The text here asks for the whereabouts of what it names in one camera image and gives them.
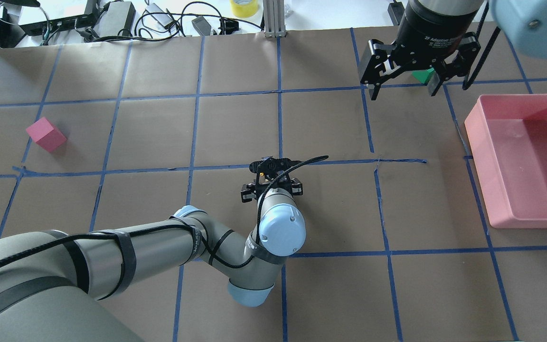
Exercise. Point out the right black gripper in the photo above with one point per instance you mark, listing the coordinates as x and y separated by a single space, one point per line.
429 29

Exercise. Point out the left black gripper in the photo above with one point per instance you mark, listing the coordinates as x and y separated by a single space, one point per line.
248 191

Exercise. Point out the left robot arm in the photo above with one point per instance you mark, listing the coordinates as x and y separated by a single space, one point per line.
51 282

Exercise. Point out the green cube near bin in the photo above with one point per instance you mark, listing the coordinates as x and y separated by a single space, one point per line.
424 76

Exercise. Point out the black power adapter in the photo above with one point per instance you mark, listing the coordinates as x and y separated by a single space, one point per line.
396 11

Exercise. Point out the pink plastic bin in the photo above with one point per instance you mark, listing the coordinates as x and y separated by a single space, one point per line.
508 139

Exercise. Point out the yellow tape roll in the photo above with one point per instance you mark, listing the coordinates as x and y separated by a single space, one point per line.
244 8

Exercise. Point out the grey power brick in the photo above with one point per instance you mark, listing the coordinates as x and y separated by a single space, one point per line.
116 19

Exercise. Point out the pink cube far left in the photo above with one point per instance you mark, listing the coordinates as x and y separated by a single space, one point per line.
46 135

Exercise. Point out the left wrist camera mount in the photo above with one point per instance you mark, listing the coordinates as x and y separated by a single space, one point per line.
271 166

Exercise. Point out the aluminium frame post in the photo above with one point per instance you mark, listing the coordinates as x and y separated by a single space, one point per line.
274 19

